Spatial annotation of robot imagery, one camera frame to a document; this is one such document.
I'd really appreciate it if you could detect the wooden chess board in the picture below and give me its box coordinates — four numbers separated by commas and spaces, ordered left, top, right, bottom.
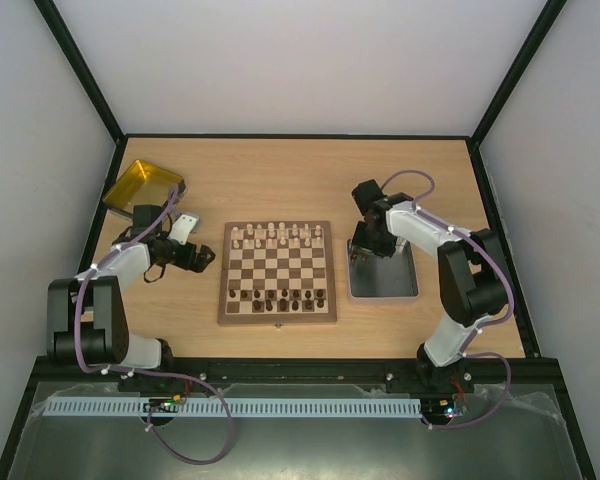
218, 220, 337, 326

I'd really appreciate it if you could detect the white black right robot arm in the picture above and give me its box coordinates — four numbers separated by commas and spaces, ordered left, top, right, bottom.
351, 179, 515, 392

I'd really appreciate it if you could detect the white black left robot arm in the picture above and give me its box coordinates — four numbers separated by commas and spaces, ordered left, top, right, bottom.
47, 205, 215, 373

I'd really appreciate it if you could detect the left control circuit board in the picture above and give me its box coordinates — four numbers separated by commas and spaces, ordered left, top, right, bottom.
141, 394, 188, 414

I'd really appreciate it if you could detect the control circuit board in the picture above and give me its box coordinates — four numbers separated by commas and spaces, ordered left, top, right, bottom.
141, 394, 188, 414
421, 398, 468, 419

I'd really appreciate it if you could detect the right control circuit board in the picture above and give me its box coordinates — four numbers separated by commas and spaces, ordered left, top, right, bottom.
421, 398, 468, 419

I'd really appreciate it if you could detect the silver metal tin tray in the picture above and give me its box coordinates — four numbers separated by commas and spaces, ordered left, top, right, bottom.
346, 238, 419, 304

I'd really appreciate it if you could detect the yellow metal tin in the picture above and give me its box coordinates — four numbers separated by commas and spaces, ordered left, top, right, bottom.
103, 160, 187, 218

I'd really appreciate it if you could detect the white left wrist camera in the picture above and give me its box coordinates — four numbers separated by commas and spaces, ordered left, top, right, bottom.
168, 213, 199, 245

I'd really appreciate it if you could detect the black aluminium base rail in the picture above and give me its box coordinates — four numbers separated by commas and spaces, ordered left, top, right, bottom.
32, 355, 561, 396

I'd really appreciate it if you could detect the white slotted cable duct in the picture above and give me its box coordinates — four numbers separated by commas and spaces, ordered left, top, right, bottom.
43, 396, 421, 419

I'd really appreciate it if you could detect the black enclosure frame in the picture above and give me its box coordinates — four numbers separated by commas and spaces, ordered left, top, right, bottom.
0, 1, 595, 479

